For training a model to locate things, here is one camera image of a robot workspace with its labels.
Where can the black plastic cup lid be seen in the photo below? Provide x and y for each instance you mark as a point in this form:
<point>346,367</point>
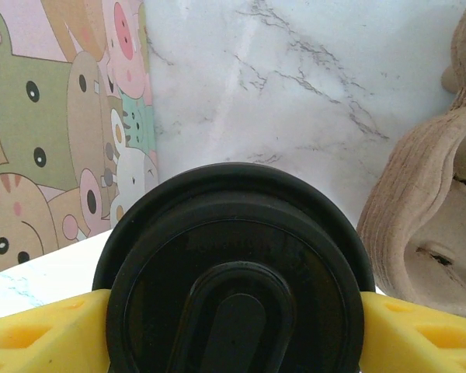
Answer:
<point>233,233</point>

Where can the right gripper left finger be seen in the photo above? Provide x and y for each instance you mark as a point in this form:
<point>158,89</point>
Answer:
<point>42,342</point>

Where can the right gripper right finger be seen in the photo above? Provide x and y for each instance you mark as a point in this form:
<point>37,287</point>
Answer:
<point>423,342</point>

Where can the cartoon animal paper gift bag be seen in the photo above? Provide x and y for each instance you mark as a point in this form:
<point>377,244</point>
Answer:
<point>42,136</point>

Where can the brown pulp cup carrier stack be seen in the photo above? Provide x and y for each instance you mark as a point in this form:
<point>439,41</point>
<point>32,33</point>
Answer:
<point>423,194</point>

